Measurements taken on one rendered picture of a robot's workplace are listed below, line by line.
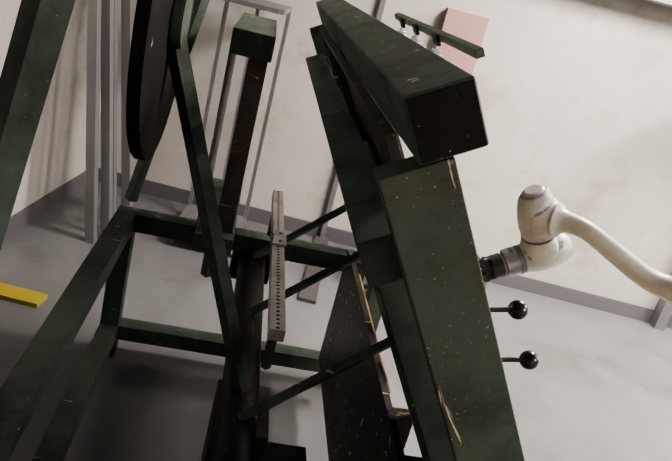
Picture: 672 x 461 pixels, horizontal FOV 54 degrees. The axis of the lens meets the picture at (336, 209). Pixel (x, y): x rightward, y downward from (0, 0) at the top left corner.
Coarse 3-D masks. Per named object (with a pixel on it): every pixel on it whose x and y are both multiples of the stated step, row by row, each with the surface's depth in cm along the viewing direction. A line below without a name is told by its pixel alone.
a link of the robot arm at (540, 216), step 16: (528, 192) 188; (544, 192) 187; (528, 208) 188; (544, 208) 186; (560, 208) 187; (528, 224) 190; (544, 224) 187; (560, 224) 186; (576, 224) 183; (592, 224) 183; (528, 240) 195; (544, 240) 193; (592, 240) 182; (608, 240) 181; (608, 256) 181; (624, 256) 179; (624, 272) 181; (640, 272) 178; (656, 272) 178; (656, 288) 176
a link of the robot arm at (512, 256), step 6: (516, 246) 200; (504, 252) 200; (510, 252) 199; (516, 252) 199; (504, 258) 200; (510, 258) 198; (516, 258) 198; (522, 258) 198; (510, 264) 198; (516, 264) 198; (522, 264) 198; (510, 270) 198; (516, 270) 198; (522, 270) 199; (510, 276) 200
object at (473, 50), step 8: (400, 16) 225; (408, 16) 219; (408, 24) 213; (416, 24) 198; (424, 24) 193; (424, 32) 190; (432, 32) 178; (440, 32) 172; (440, 40) 171; (448, 40) 161; (456, 40) 155; (464, 40) 152; (456, 48) 155; (464, 48) 148; (472, 48) 142; (480, 48) 139; (440, 56) 160; (472, 56) 143; (480, 56) 140
